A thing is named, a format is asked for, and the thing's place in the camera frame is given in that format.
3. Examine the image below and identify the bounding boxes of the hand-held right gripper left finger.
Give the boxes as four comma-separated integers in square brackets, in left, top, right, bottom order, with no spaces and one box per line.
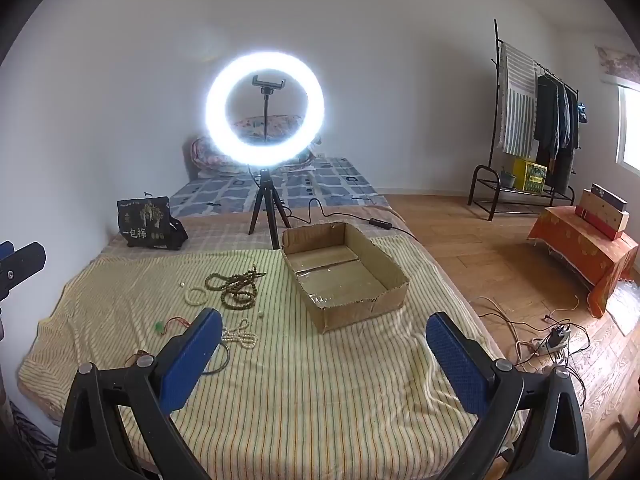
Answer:
[56,307,224,480]

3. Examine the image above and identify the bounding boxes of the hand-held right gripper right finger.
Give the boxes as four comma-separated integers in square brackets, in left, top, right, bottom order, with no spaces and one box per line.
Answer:
[425,311,590,480]

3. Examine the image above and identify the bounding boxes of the dark bangle ring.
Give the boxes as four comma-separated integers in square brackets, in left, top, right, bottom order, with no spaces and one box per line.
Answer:
[200,342,232,377]

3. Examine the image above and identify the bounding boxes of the white pearl necklace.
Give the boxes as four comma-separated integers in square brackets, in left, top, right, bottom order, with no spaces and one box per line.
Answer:
[221,318,258,350]

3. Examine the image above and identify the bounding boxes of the brown wooden bead necklace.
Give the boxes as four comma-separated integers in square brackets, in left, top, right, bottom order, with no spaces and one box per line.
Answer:
[205,264,267,311]

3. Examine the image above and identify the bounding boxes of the brown cardboard box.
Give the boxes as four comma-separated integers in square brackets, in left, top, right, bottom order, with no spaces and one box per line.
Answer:
[280,221,410,334]

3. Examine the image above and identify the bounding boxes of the power strip with plugs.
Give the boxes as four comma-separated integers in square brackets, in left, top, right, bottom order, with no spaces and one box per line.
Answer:
[542,325,573,361]

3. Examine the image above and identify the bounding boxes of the yellow striped blanket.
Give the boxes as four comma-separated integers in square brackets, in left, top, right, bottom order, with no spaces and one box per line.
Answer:
[17,237,526,480]

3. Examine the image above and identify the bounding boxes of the black snack bag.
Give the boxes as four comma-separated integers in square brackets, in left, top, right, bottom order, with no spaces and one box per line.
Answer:
[116,195,189,251]

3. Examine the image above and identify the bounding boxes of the orange cloth covered table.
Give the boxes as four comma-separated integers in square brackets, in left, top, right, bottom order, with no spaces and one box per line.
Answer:
[527,205,640,318]

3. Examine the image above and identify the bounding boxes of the zebra striped cloth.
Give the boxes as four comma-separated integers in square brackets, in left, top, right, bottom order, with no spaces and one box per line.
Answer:
[7,402,58,466]

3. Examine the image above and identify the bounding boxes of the black tripod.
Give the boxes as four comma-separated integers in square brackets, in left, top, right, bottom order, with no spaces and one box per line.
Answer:
[248,167,292,251]

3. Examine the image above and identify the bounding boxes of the red flat box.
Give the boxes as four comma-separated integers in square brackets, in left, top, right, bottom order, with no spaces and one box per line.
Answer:
[575,205,624,241]

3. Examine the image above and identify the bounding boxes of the yellow box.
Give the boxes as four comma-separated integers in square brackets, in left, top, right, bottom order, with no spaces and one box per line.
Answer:
[512,157,548,192]

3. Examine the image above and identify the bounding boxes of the folded floral quilt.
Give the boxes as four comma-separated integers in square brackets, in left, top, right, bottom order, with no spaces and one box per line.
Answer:
[190,115,318,181]

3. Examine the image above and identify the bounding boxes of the tan cardboard gift box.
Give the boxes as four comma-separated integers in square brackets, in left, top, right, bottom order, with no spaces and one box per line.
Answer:
[581,189,631,232]

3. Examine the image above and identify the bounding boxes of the dark long box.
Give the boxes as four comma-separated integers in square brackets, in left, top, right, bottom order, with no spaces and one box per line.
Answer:
[591,183,629,213]

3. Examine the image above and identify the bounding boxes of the blue patterned bed sheet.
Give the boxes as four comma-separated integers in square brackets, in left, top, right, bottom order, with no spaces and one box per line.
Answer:
[170,156,391,218]

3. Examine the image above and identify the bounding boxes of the dark blue hanging jacket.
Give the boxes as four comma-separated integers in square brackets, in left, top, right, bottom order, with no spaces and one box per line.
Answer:
[556,80,581,196]

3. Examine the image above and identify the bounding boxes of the dark green hanging coat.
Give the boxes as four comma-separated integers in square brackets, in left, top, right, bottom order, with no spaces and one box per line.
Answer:
[532,74,562,161]

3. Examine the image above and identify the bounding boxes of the striped hanging towel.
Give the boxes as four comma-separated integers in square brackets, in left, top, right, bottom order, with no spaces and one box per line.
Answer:
[498,41,540,158]

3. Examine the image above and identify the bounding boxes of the black phone holder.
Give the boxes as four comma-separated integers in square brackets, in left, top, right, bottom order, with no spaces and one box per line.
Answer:
[251,75,287,141]

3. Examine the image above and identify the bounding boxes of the window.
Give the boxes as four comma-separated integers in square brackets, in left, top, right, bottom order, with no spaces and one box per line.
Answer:
[617,85,640,178]

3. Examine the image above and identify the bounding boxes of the black metal clothes rack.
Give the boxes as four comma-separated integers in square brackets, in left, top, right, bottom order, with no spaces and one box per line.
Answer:
[467,20,583,221]

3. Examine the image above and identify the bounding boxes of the floral curtain valance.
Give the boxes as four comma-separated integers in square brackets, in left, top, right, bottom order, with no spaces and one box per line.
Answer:
[595,45,640,86]

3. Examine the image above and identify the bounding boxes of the tangled floor cables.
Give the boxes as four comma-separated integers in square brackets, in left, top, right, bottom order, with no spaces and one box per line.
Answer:
[475,295,593,411]

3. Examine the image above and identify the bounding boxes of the black ring light cable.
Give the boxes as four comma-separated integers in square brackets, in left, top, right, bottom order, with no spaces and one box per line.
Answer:
[245,165,418,241]

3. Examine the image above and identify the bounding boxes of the white ring light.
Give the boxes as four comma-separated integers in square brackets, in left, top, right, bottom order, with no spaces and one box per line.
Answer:
[205,51,327,168]

